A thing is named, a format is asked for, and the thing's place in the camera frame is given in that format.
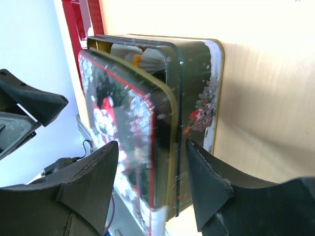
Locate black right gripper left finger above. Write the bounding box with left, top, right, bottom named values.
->
left=0, top=141, right=119, bottom=236

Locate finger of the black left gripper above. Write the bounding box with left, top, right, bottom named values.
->
left=0, top=69, right=68, bottom=127

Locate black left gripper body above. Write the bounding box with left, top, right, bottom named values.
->
left=0, top=93, right=41, bottom=159

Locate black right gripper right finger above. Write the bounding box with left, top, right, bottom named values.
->
left=186, top=139, right=315, bottom=236

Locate gold tin lid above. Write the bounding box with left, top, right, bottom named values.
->
left=78, top=49, right=178, bottom=236

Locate orange fish cookie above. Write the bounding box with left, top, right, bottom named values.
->
left=131, top=55, right=142, bottom=68

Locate gold square tin box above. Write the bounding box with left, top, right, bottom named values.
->
left=85, top=34, right=224, bottom=219

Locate white paper cup back left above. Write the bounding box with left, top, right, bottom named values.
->
left=110, top=43, right=143, bottom=63

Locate white paper cup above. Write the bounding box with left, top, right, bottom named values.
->
left=140, top=48, right=165, bottom=74
left=110, top=43, right=143, bottom=63

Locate white paper cup front left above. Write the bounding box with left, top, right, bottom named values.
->
left=140, top=48, right=165, bottom=74

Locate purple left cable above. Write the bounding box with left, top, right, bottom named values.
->
left=105, top=189, right=116, bottom=229

